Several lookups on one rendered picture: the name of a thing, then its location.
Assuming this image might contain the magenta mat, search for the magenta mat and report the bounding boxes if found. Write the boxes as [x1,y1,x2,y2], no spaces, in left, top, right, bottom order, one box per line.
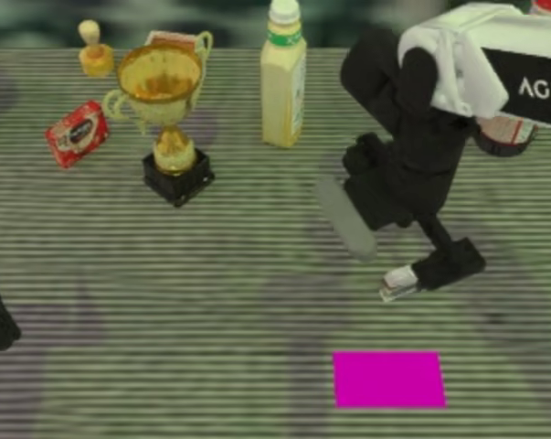
[332,350,448,410]

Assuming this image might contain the gold trophy on black base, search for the gold trophy on black base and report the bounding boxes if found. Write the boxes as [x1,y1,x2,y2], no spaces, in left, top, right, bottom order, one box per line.
[102,30,216,208]

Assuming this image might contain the red snack packet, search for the red snack packet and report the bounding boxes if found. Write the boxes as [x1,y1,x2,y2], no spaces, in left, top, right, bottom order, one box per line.
[44,100,111,170]

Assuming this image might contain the wooden stamp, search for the wooden stamp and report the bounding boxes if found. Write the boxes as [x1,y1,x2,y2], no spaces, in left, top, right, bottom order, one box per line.
[77,19,116,78]

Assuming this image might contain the yellow bottle with white cap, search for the yellow bottle with white cap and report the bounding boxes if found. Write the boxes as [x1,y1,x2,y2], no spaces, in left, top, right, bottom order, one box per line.
[260,0,308,149]

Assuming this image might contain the grey oblong object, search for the grey oblong object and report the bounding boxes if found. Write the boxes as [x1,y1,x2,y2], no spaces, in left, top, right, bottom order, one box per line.
[314,177,378,263]

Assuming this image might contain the red and white can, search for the red and white can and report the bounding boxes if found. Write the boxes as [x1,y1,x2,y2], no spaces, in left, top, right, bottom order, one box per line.
[473,114,540,158]

